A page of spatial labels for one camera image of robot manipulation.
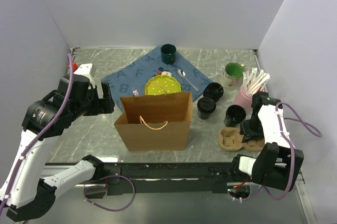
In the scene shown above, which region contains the brown pulp cup carrier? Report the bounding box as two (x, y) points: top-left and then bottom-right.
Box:
(218, 127), (265, 152)

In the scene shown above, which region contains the dark translucent takeout cup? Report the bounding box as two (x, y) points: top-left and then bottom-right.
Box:
(197, 110), (214, 119)

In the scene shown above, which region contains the black cup lid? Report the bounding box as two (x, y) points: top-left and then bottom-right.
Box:
(197, 97), (216, 114)

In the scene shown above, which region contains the brown paper bag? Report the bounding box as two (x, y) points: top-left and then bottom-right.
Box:
(114, 92), (193, 151)

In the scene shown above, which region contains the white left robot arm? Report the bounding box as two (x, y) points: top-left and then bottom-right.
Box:
(1, 75), (114, 222)

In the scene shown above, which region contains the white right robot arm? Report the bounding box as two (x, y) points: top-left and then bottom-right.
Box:
(230, 91), (304, 191)

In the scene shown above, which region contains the black takeout cup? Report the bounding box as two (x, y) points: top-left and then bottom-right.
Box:
(224, 105), (246, 127)

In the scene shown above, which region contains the silver fork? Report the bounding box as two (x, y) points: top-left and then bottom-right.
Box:
(132, 88), (140, 97)

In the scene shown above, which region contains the pink straw holder cup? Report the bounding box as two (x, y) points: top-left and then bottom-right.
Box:
(233, 86), (252, 110)

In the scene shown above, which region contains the blue letter placemat cloth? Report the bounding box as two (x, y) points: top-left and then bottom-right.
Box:
(102, 46), (212, 110)

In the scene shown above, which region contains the white wrapped straws bundle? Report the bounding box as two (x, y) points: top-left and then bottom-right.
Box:
(242, 68), (271, 96)

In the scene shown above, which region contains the floral mug green inside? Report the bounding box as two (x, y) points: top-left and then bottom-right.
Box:
(221, 63), (245, 90)

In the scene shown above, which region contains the green polka dot plate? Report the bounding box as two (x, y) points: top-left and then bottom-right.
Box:
(144, 75), (182, 96)

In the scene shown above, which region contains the cartoon mouse coaster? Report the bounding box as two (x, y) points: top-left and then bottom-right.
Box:
(156, 67), (172, 77)

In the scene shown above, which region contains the silver spoon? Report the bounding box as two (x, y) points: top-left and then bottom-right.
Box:
(177, 69), (200, 91)

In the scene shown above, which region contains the dark green mug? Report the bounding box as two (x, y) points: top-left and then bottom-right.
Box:
(161, 44), (176, 64)

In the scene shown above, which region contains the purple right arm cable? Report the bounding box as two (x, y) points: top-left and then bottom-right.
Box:
(231, 102), (323, 202)

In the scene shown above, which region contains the black base frame rail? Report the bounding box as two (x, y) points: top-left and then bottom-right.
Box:
(44, 155), (251, 197)

